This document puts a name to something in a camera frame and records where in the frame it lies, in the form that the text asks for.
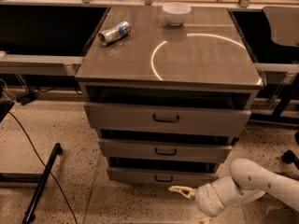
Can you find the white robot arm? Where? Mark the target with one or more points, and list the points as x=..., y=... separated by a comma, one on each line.
x=247, y=182

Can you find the grey drawer cabinet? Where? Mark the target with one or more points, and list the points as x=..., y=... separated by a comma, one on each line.
x=199, y=64

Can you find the grey chair backrest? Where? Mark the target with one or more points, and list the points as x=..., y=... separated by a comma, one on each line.
x=284, y=25

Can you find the white bowl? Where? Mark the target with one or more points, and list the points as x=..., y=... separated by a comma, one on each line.
x=176, y=13

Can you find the grey drawer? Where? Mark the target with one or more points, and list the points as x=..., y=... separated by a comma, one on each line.
x=166, y=119
x=170, y=178
x=163, y=151

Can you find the black floor stand leg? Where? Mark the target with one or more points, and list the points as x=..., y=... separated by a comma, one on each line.
x=39, y=179

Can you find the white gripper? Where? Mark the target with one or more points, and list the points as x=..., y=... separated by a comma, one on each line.
x=207, y=199

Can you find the grey metal rail left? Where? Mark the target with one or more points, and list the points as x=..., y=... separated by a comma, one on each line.
x=39, y=65

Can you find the crushed silver blue can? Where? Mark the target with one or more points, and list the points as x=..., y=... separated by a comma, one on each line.
x=115, y=33

